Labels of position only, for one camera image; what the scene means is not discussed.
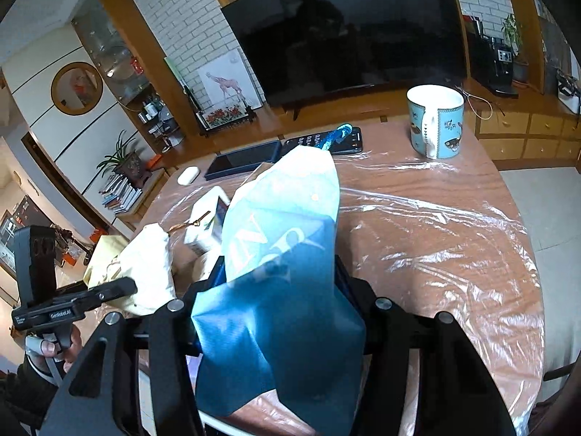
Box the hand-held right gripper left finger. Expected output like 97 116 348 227
48 257 228 436

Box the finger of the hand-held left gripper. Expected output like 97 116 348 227
84 277 138 306

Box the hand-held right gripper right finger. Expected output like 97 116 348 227
336 257 518 436

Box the white paper ball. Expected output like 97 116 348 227
119 222 177 319

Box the person's left forearm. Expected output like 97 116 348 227
0 354 62 424

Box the person's left hand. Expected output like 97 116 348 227
40 326 83 373

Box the pale yellow paper bag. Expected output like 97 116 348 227
83 234 133 290

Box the row of books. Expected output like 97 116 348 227
102 174 144 215

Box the white printed carton box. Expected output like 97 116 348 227
183 185 233 256

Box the wooden table with plastic cover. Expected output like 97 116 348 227
136 144 546 436

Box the potted plant in dark pot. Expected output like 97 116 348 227
97 129 154 190

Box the white computer mouse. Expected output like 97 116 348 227
176 166 201 187

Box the cluster of small bottles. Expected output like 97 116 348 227
137 94 179 147

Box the dark wooden chair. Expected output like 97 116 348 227
529 359 581 436

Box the round gold framed picture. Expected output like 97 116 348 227
50 62 105 116

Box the dark blue tablet case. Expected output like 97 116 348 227
204 141 281 181

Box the red flower framed picture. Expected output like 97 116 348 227
195 104 256 140

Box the black remote control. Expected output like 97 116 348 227
283 126 364 156

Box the glass door wooden cabinet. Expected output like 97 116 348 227
72 0 183 110

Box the blue patterned mug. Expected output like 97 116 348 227
406 84 465 160

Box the giraffe drawing picture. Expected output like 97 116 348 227
198 48 264 117

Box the black coffee machine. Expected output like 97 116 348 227
482 33 519 99

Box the black flat screen television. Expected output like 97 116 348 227
220 0 470 121

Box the tall potted green plant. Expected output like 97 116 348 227
501 13 530 85

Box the gold string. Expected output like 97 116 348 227
169 211 212 238

